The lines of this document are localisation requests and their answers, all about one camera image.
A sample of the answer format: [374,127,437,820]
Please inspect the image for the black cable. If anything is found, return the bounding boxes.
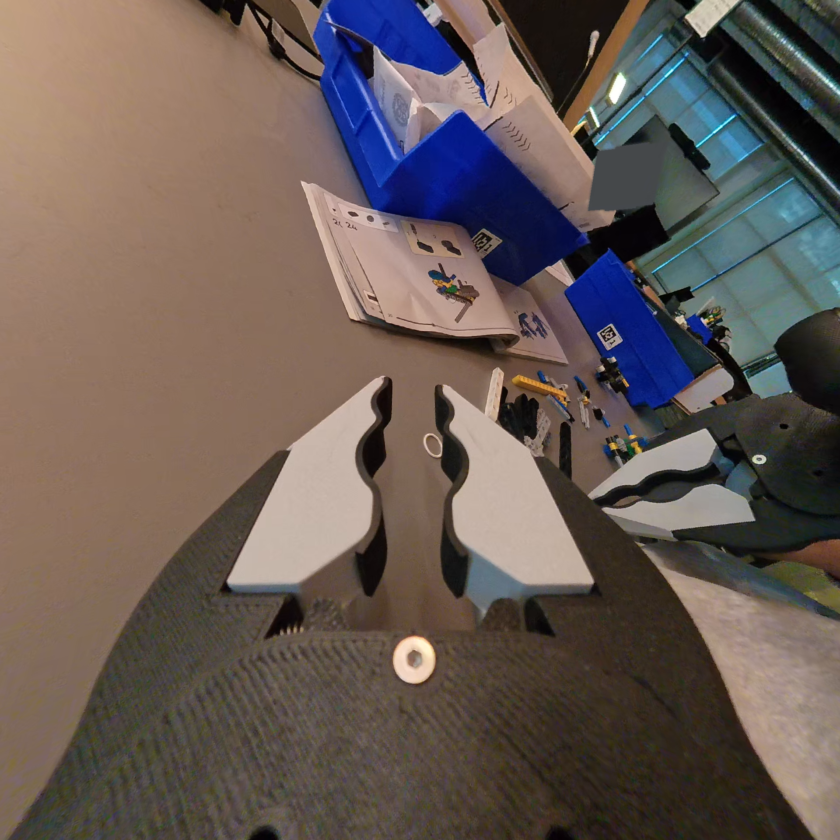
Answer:
[246,0,326,83]

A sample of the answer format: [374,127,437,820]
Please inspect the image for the lego gear assembly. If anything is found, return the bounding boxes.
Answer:
[602,425,651,460]

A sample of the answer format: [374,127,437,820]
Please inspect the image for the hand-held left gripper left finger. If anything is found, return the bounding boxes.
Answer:
[225,376,395,598]

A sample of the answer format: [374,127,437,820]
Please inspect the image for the large grey display screen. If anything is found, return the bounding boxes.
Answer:
[656,117,721,227]

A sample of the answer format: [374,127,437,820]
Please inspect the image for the open lego instruction booklet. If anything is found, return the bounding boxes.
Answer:
[301,180,571,366]

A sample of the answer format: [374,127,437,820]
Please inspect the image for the long yellow lego beam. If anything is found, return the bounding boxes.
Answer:
[512,374,571,401]

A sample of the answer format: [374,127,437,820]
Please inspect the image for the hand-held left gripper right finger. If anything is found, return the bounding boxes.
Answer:
[434,384,597,623]

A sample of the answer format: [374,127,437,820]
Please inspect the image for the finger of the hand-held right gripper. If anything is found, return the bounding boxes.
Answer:
[600,484,757,542]
[588,428,723,501]

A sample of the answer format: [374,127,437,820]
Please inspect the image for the blue plastic bin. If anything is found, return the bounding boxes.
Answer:
[564,249,697,409]
[311,0,590,286]

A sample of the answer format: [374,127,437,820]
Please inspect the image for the white paper bags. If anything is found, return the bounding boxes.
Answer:
[367,23,618,231]

